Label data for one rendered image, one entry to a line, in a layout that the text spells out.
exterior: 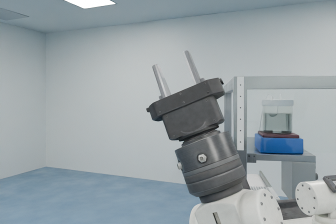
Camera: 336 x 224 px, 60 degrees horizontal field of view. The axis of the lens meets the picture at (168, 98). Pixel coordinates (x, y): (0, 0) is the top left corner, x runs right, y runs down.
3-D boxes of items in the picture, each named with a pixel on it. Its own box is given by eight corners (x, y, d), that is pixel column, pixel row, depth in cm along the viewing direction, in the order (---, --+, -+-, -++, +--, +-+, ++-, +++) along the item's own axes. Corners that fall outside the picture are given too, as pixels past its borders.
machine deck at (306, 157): (315, 164, 136) (315, 155, 136) (232, 161, 141) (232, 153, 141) (283, 143, 197) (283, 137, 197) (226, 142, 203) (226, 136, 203)
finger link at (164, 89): (155, 62, 46) (168, 98, 45) (161, 67, 49) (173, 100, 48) (146, 66, 47) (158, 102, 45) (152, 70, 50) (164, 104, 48)
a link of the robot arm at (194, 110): (157, 110, 52) (180, 176, 49) (136, 105, 43) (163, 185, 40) (224, 83, 49) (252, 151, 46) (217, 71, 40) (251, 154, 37)
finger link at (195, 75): (186, 56, 48) (199, 89, 47) (181, 50, 45) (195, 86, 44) (194, 52, 48) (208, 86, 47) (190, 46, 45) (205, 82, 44)
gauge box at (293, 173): (316, 205, 136) (316, 162, 136) (292, 203, 137) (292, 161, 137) (301, 190, 157) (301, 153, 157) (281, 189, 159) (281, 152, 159)
